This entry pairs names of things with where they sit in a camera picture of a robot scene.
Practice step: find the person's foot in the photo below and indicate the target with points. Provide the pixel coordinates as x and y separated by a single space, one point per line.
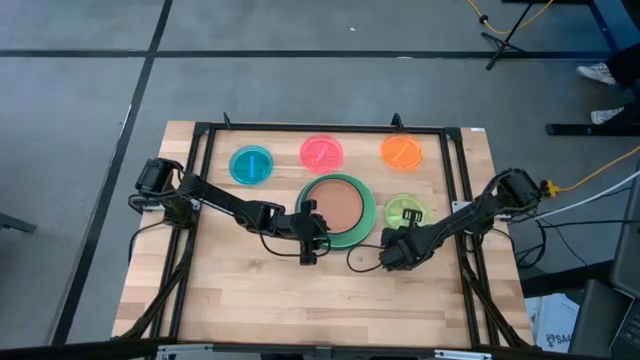
596 73
606 116

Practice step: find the orange transparent plastic plate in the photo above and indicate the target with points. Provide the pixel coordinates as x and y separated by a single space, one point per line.
401 152

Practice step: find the brown plastic plate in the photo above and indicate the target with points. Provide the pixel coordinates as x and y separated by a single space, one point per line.
340 205

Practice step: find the black stand base bar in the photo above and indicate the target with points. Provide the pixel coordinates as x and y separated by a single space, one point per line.
590 129

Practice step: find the black table clamp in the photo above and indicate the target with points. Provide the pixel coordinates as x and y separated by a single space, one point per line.
227 121
396 121

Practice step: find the dark teal plastic plate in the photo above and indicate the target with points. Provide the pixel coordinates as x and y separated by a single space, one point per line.
368 220

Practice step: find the grey metal foot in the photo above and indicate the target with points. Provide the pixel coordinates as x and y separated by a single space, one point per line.
17 223

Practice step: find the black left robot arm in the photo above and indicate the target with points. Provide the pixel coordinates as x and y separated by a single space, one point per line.
215 197

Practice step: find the person's leg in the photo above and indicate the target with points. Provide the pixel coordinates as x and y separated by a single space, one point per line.
627 65

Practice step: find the black tripod stand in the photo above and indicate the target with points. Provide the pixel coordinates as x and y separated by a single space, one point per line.
502 45

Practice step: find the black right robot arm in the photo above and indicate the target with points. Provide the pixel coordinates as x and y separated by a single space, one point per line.
475 215

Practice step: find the dark grey chair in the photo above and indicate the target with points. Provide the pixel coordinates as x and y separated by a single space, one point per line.
592 320

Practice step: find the white cardboard box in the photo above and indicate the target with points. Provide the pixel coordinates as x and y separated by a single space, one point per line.
552 322

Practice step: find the blue transparent plastic plate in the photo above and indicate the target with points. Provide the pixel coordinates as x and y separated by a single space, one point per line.
251 165

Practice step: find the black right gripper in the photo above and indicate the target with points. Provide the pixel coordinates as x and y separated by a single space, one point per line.
402 247

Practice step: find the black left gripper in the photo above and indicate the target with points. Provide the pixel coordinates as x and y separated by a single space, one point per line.
305 230

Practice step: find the black aluminium table frame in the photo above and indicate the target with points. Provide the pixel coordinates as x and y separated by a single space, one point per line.
325 127

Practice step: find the pink transparent plastic plate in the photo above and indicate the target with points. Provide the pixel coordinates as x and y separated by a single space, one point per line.
321 153

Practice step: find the green transparent plastic plate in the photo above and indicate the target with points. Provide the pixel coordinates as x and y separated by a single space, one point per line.
397 210

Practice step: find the black crossbar with silver brackets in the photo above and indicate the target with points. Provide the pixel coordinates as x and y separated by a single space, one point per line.
75 350

